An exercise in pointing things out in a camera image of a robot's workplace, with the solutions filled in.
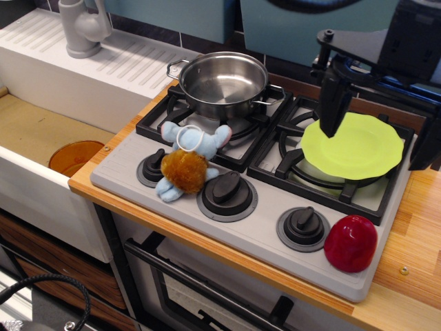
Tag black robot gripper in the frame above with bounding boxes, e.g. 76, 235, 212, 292
313, 28, 440, 138

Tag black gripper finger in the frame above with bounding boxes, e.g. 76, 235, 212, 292
409, 103, 440, 171

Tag red toy sweet potato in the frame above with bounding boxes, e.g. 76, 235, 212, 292
324, 215, 378, 272

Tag blue stuffed elephant toy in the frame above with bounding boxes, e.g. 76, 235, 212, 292
156, 121, 232, 203

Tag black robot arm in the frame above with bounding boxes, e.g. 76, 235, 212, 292
313, 1, 440, 171

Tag lime green plate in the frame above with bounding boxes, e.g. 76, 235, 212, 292
300, 112, 404, 180

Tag stainless steel pot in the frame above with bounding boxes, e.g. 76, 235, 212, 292
166, 52, 286, 121

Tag grey toy stove top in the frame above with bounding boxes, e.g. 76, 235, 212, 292
90, 88, 416, 302

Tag black right stove knob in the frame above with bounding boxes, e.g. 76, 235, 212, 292
276, 206, 331, 253

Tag black stove knob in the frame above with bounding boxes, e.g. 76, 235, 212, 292
276, 206, 331, 253
196, 171, 258, 223
136, 148, 166, 188

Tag black middle stove knob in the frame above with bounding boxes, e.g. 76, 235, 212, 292
196, 171, 258, 223

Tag black left stove knob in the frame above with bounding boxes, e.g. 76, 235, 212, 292
136, 148, 166, 188

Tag teal cabinet right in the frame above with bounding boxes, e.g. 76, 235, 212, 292
240, 0, 398, 66

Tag teal cabinet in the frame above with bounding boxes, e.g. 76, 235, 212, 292
105, 0, 236, 43
240, 0, 398, 66

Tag black right burner grate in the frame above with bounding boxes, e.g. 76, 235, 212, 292
247, 97, 416, 225

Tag black burner grate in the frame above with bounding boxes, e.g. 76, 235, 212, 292
136, 85, 294, 172
247, 97, 416, 225

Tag black left burner grate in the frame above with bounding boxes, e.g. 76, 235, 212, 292
136, 85, 294, 172

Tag teal cabinet left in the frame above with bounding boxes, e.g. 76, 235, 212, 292
105, 0, 236, 43

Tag grey toy faucet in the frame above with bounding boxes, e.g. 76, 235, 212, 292
59, 0, 112, 59

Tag orange plastic sink drain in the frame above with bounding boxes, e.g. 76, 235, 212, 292
48, 140, 104, 177

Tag white toy sink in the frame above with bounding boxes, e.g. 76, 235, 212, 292
1, 9, 196, 263

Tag wooden drawer fronts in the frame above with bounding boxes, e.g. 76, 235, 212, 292
1, 210, 138, 330

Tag black oven door handle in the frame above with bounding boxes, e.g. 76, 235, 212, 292
124, 238, 294, 330

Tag black braided cable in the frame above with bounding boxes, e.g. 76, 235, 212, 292
0, 274, 92, 331

